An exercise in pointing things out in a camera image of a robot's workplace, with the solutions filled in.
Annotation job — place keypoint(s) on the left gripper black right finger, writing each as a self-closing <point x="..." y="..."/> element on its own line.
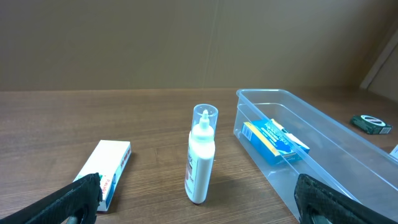
<point x="319" y="203"/>

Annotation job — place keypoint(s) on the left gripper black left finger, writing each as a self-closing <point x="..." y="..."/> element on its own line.
<point x="75" y="203"/>

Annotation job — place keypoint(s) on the blue VapoDrops box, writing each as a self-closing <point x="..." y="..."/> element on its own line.
<point x="272" y="141"/>

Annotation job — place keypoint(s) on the dark green round-logo box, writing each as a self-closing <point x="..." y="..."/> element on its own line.
<point x="371" y="125"/>

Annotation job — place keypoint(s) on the white Hansaplast box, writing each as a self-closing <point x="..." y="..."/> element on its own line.
<point x="394" y="152"/>

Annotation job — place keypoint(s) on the clear plastic container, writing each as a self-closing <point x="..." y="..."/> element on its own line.
<point x="338" y="157"/>

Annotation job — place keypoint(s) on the white green medicine box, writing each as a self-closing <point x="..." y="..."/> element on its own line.
<point x="109" y="159"/>

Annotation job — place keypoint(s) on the white spray bottle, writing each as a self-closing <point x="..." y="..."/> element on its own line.
<point x="201" y="152"/>

